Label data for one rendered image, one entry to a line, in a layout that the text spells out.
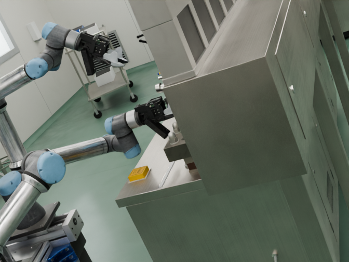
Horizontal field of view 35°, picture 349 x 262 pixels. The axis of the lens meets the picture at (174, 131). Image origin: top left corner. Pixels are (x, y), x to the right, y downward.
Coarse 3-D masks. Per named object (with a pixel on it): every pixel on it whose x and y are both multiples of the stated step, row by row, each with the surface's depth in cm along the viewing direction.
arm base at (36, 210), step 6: (36, 204) 255; (30, 210) 252; (36, 210) 254; (42, 210) 256; (30, 216) 252; (36, 216) 252; (42, 216) 255; (24, 222) 251; (30, 222) 251; (36, 222) 252; (18, 228) 253; (24, 228) 252
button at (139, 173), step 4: (136, 168) 234; (140, 168) 232; (144, 168) 230; (148, 168) 233; (132, 172) 232; (136, 172) 230; (140, 172) 229; (144, 172) 229; (128, 176) 230; (132, 176) 229; (136, 176) 228; (140, 176) 228; (144, 176) 228; (132, 180) 229
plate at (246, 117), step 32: (256, 0) 179; (288, 0) 173; (224, 32) 155; (256, 32) 141; (288, 32) 155; (224, 64) 126; (256, 64) 121; (288, 64) 142; (192, 96) 128; (224, 96) 126; (256, 96) 124; (288, 96) 132; (192, 128) 132; (224, 128) 129; (256, 128) 128; (288, 128) 126; (224, 160) 133; (256, 160) 131; (288, 160) 129
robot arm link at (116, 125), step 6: (120, 114) 232; (108, 120) 234; (114, 120) 232; (120, 120) 231; (108, 126) 233; (114, 126) 232; (120, 126) 231; (126, 126) 230; (108, 132) 234; (114, 132) 234; (120, 132) 232; (126, 132) 233
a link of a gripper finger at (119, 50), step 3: (117, 48) 229; (120, 48) 229; (108, 51) 230; (111, 51) 230; (117, 51) 230; (120, 51) 230; (117, 54) 230; (120, 54) 230; (117, 57) 230; (120, 57) 231; (120, 60) 230; (123, 60) 230; (126, 60) 230
